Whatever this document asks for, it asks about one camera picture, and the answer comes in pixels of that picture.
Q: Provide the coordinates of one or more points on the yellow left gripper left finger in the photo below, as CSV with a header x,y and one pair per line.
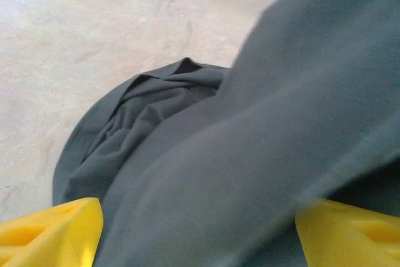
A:
x,y
56,239

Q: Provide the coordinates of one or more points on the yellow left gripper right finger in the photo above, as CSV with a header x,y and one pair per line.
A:
x,y
343,242

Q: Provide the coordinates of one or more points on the grey-blue t-shirt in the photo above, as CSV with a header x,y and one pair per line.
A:
x,y
250,123

